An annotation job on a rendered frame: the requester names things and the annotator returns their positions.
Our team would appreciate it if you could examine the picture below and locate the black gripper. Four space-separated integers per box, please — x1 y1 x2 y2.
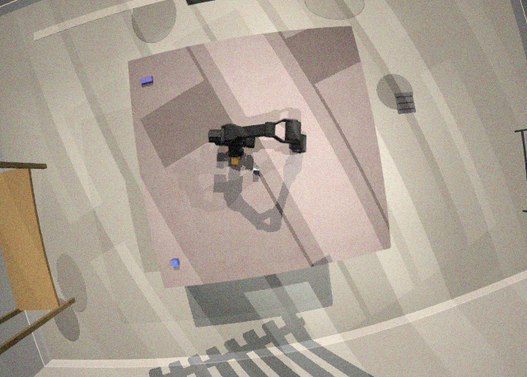
215 137 255 148

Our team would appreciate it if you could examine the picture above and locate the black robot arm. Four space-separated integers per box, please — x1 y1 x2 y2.
208 119 306 157

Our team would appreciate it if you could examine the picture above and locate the small purple block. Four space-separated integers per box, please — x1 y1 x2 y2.
140 75 153 85

